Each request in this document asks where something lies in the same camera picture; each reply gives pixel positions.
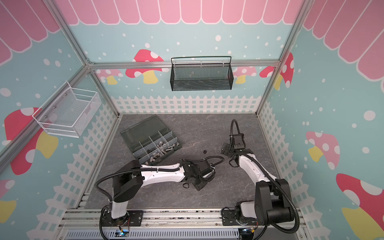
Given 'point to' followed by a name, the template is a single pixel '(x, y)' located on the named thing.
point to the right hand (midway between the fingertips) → (229, 149)
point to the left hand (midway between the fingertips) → (200, 184)
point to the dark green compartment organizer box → (151, 141)
